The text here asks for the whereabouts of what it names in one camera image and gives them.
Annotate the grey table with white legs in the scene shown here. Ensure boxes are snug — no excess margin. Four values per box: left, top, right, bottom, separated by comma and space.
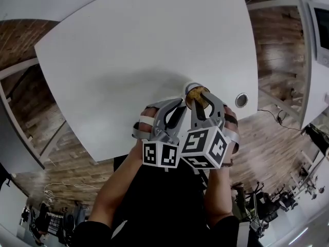
0, 58, 67, 174

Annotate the white microwave oven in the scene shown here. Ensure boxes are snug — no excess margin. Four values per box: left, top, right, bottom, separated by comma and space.
307, 1, 329, 67

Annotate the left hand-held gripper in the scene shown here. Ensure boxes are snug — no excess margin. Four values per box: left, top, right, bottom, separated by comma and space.
142, 98, 188, 169

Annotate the round metal cable grommet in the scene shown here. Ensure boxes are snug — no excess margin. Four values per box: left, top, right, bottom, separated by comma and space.
235, 92, 249, 108

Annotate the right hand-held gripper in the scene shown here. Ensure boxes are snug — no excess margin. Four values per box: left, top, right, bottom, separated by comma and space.
180, 91, 230, 170

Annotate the black office chair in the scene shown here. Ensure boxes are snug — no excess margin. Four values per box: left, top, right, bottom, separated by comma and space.
245, 183, 280, 226

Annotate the person's black clothing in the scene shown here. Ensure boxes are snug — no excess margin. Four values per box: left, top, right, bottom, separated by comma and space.
73, 154, 241, 247

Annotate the person's right forearm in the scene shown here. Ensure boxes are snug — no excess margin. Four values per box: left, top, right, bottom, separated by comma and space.
204, 163, 233, 228

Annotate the person's left hand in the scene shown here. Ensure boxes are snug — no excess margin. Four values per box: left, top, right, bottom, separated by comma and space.
133, 106, 157, 140

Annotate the person's left forearm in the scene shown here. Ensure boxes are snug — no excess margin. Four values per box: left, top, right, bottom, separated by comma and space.
88, 146, 144, 227

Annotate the long white table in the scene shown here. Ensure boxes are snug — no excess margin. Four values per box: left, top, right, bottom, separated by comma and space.
245, 0, 329, 130

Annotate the person's right hand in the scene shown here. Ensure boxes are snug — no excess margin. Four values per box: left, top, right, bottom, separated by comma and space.
222, 105, 241, 162

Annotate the yellow fluffy ball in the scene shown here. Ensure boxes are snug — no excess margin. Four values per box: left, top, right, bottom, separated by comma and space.
187, 86, 209, 108

